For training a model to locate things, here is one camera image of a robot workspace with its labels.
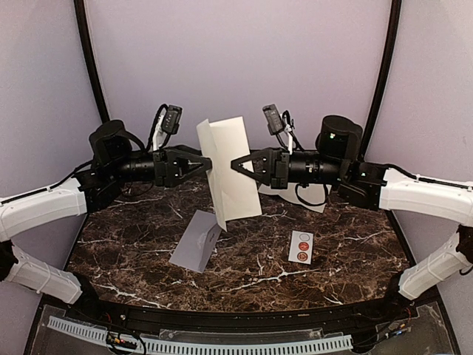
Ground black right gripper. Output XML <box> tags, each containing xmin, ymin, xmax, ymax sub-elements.
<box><xmin>231</xmin><ymin>146</ymin><xmax>346</xmax><ymax>189</ymax></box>

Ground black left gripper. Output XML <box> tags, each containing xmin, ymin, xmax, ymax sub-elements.
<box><xmin>109</xmin><ymin>143</ymin><xmax>216</xmax><ymax>188</ymax></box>

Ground beige lined letter paper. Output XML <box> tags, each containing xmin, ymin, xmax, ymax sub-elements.
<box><xmin>197</xmin><ymin>116</ymin><xmax>262</xmax><ymax>230</ymax></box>

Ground grey envelope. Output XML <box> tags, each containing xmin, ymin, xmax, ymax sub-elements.
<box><xmin>169</xmin><ymin>210</ymin><xmax>222</xmax><ymax>274</ymax></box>

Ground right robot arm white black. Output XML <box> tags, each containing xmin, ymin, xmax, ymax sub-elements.
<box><xmin>231</xmin><ymin>115</ymin><xmax>472</xmax><ymax>321</ymax></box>

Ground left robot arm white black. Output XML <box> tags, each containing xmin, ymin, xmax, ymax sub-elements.
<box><xmin>1</xmin><ymin>120</ymin><xmax>212</xmax><ymax>322</ymax></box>

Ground red round seal sticker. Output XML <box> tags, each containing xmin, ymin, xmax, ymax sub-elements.
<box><xmin>298</xmin><ymin>242</ymin><xmax>310</xmax><ymax>251</ymax></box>

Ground wax seal sticker sheet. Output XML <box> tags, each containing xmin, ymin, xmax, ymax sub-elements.
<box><xmin>288</xmin><ymin>231</ymin><xmax>313</xmax><ymax>265</ymax></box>

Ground brown round seal sticker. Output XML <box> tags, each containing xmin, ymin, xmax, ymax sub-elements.
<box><xmin>297</xmin><ymin>251</ymin><xmax>308</xmax><ymax>262</ymax></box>

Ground white folded paper sheet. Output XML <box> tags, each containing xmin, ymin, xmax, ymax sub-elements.
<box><xmin>258</xmin><ymin>183</ymin><xmax>326</xmax><ymax>213</ymax></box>

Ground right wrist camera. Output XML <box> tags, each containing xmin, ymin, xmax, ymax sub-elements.
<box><xmin>262</xmin><ymin>104</ymin><xmax>295</xmax><ymax>154</ymax></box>

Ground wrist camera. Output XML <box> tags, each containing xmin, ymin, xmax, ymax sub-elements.
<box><xmin>149</xmin><ymin>104</ymin><xmax>183</xmax><ymax>151</ymax></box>
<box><xmin>262</xmin><ymin>104</ymin><xmax>295</xmax><ymax>154</ymax></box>

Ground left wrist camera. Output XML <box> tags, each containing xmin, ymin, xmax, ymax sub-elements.
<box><xmin>149</xmin><ymin>104</ymin><xmax>183</xmax><ymax>151</ymax></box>

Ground black front rail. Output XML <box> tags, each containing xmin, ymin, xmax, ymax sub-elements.
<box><xmin>67</xmin><ymin>298</ymin><xmax>407</xmax><ymax>334</ymax></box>

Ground black left frame post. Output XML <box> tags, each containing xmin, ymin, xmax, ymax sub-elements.
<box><xmin>73</xmin><ymin>0</ymin><xmax>110</xmax><ymax>123</ymax></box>

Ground black frame post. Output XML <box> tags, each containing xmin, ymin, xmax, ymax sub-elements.
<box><xmin>358</xmin><ymin>0</ymin><xmax>402</xmax><ymax>160</ymax></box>
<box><xmin>73</xmin><ymin>0</ymin><xmax>110</xmax><ymax>123</ymax></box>

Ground white slotted cable duct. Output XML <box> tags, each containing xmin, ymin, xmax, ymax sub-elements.
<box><xmin>47</xmin><ymin>316</ymin><xmax>353</xmax><ymax>355</ymax></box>

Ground black right frame post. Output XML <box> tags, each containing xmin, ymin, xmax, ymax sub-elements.
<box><xmin>358</xmin><ymin>0</ymin><xmax>402</xmax><ymax>160</ymax></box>

